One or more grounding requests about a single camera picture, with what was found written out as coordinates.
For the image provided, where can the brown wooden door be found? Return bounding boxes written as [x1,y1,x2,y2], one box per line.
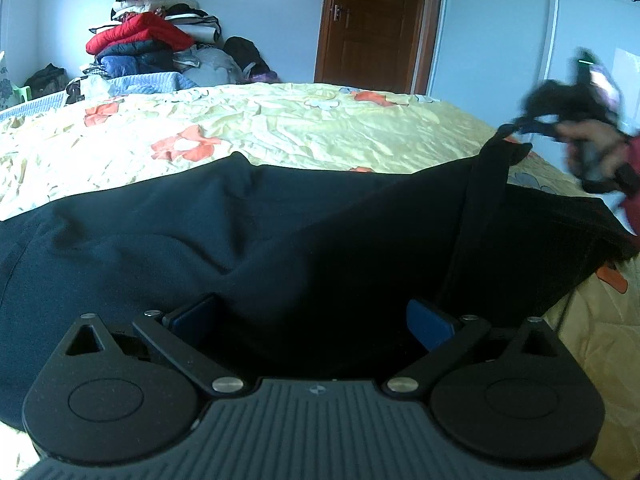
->
[314,0,442,94]

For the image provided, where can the yellow floral bed quilt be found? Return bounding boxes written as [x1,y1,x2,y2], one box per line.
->
[1,84,639,479]

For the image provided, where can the person's right hand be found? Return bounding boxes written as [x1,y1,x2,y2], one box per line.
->
[555,120,628,179]

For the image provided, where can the black bag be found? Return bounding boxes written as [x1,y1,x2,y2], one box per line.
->
[24,63,70,99]

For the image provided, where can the red jacket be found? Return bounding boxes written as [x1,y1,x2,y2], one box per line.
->
[86,12,194,55]

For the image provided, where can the pile of clothes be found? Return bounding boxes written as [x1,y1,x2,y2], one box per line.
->
[81,0,280,87]

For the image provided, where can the black pants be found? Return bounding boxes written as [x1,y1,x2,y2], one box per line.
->
[1,138,639,427]

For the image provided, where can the blue striped blanket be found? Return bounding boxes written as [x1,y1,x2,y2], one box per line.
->
[1,72,198,120]

